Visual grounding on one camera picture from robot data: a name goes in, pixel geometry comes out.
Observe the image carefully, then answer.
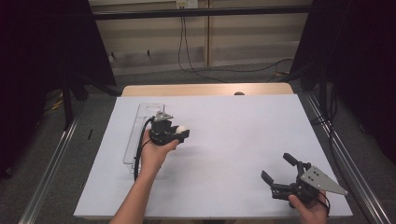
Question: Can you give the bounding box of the person's right hand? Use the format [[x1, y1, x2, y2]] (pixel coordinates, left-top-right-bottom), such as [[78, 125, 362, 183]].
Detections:
[[287, 190, 331, 224]]

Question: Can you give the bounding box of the right hand-held gripper cable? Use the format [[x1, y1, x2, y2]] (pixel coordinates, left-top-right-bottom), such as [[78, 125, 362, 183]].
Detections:
[[317, 190, 332, 217]]

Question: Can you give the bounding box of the black horizontal bar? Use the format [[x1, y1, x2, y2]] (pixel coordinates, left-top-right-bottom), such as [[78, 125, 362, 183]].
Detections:
[[92, 5, 314, 21]]

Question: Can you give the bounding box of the black socket cable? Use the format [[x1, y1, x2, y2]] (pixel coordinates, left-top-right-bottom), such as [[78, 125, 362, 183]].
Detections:
[[181, 16, 230, 84], [177, 16, 195, 75]]

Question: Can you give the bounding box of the hand-held gripper cable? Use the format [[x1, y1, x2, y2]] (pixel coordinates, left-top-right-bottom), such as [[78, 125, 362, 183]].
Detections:
[[317, 190, 332, 217], [133, 116, 156, 183]]

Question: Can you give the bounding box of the black floor cable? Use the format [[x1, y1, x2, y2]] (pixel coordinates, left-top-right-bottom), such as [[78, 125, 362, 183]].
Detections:
[[186, 57, 294, 84]]

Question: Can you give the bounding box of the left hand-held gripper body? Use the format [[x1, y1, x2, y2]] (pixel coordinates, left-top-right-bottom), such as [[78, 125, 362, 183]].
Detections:
[[148, 105, 179, 147]]

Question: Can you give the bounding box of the black stand leg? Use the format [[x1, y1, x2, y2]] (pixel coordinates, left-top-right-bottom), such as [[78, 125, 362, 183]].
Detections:
[[60, 76, 75, 131]]

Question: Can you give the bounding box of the black curtain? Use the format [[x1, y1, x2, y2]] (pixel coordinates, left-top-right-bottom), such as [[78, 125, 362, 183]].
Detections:
[[0, 0, 118, 180], [288, 0, 396, 164]]

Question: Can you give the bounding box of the person's left hand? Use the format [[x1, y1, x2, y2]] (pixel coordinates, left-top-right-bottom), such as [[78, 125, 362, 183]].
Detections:
[[139, 129, 180, 179]]

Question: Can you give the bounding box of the left hand-held gripper cable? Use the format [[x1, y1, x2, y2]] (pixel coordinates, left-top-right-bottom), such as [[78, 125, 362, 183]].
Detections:
[[133, 116, 156, 183]]

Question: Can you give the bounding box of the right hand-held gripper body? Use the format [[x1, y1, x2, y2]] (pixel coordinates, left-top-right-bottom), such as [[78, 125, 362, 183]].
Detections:
[[270, 161, 349, 208]]

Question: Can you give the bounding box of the yellow floor cable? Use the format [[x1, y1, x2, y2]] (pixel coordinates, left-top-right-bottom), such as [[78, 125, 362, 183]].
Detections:
[[45, 91, 64, 112]]

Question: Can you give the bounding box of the white table sheet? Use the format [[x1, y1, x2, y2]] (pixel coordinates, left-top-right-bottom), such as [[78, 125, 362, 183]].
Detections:
[[73, 94, 354, 218]]

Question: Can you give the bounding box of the metal floor rail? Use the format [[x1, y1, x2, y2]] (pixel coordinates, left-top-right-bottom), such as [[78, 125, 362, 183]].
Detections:
[[18, 113, 86, 224], [303, 91, 394, 224]]

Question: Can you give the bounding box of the white wall socket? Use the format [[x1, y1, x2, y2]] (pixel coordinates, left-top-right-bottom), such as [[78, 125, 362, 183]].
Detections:
[[175, 0, 200, 9]]

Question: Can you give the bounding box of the wooden table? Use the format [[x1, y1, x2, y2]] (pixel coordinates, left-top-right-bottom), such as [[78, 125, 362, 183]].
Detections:
[[120, 81, 295, 98]]

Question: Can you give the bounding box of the clear plastic container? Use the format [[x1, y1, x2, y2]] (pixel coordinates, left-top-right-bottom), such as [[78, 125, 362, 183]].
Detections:
[[122, 102, 166, 166]]

